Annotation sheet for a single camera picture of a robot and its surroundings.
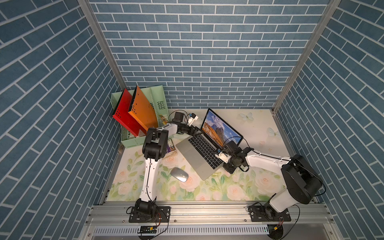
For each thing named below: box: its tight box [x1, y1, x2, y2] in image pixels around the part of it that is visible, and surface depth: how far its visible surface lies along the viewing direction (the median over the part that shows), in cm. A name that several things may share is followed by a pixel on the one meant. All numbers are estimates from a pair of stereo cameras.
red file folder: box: [112, 88, 148, 137], surface depth 84 cm
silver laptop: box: [175, 108, 244, 181], surface depth 96 cm
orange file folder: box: [128, 85, 159, 132], surface depth 100 cm
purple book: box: [167, 138, 176, 153], surface depth 98 cm
